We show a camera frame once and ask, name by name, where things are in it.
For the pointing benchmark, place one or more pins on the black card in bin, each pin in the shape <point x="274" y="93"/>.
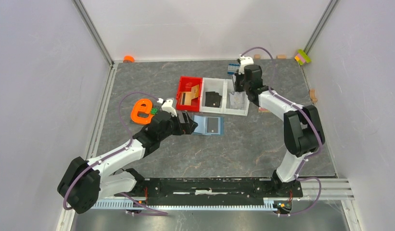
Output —
<point x="213" y="99"/>

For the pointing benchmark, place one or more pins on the white plastic bin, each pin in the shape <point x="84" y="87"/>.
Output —
<point x="212" y="84"/>
<point x="229" y="87"/>

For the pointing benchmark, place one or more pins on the wooden arch block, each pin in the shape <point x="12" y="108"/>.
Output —
<point x="312" y="96"/>

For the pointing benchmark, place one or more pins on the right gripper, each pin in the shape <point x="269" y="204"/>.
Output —
<point x="237" y="88"/>

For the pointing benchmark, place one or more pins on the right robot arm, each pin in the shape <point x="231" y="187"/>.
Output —
<point x="302" y="130"/>

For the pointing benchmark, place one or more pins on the silver VIP cards in bin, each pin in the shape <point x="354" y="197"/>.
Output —
<point x="237" y="100"/>

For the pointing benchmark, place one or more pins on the white right plastic bin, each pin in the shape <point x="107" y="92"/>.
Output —
<point x="229" y="87"/>

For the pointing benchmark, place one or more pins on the gold cards in red bin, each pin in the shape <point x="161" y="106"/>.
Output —
<point x="186" y="97"/>

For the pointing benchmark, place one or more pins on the orange tape roll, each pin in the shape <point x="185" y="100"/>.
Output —
<point x="128" y="59"/>

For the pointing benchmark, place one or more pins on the blue toothed rail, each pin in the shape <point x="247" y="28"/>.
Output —
<point x="126" y="204"/>

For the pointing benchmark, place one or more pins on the playing card box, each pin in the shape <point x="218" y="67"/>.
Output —
<point x="263" y="110"/>

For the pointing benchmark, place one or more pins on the blue and grey brick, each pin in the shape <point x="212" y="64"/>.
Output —
<point x="233" y="68"/>

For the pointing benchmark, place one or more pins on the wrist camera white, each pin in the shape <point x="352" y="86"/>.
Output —
<point x="244" y="61"/>
<point x="167" y="106"/>

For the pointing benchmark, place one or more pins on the orange plastic loop toy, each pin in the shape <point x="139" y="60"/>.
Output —
<point x="141" y="112"/>

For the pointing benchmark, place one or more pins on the red plastic bin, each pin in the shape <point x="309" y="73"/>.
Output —
<point x="185" y="84"/>

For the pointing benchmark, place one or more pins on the blue card holder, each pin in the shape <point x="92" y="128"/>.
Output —
<point x="201" y="128"/>

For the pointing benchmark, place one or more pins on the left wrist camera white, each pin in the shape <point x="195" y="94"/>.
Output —
<point x="167" y="106"/>

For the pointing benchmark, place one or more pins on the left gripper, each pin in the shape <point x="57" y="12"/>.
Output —
<point x="187" y="127"/>

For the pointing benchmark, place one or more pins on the green toy brick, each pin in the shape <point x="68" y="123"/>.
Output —
<point x="153" y="111"/>

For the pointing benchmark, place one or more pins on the aluminium frame post left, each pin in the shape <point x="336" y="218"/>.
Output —
<point x="93" y="31"/>

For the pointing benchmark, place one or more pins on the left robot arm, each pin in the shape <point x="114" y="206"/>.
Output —
<point x="86" y="181"/>

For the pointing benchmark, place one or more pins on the colourful brick stack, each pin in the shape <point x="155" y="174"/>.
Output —
<point x="302" y="58"/>

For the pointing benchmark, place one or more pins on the black credit card in holder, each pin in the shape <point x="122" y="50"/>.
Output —
<point x="212" y="125"/>

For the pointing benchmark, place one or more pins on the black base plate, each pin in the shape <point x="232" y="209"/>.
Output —
<point x="212" y="191"/>

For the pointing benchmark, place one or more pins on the aluminium frame post right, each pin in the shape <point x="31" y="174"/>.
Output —
<point x="320" y="25"/>

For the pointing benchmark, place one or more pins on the white middle plastic bin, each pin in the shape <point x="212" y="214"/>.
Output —
<point x="212" y="84"/>

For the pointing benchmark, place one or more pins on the aluminium frame post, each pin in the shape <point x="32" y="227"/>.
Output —
<point x="93" y="31"/>
<point x="320" y="25"/>

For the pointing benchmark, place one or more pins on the wooden block middle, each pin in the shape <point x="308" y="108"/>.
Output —
<point x="281" y="56"/>

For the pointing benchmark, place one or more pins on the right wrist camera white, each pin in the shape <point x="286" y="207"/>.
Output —
<point x="244" y="61"/>

